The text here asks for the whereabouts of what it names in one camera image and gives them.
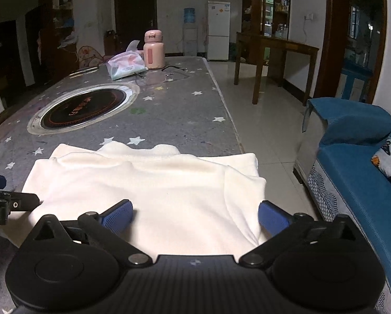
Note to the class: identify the pink wet wipes pack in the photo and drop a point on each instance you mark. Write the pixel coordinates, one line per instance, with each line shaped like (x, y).
(126, 63)

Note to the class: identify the cream white garment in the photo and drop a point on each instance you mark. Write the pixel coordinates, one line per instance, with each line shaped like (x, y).
(182, 204)

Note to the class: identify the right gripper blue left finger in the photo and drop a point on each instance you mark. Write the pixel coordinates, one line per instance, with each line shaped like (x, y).
(118, 217)

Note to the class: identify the round black induction cooktop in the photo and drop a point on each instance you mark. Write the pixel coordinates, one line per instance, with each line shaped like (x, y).
(83, 107)

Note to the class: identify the blue sofa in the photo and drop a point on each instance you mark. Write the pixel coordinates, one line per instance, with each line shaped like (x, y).
(334, 162)

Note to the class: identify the pink insulated bottle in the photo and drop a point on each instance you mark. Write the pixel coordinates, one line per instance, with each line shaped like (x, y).
(154, 51)

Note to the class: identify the water dispenser with blue bottle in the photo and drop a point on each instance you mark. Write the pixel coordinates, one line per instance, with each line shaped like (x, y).
(189, 32)

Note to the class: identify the dark wooden side table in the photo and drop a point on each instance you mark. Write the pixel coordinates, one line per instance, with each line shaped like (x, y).
(278, 54)

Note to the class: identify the white refrigerator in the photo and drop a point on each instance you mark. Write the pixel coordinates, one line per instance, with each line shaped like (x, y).
(218, 30)

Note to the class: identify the polka dot kids play tent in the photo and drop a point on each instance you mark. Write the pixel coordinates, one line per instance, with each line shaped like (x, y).
(89, 57)

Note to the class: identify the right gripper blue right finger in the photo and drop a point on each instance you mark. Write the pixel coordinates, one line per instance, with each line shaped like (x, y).
(273, 219)

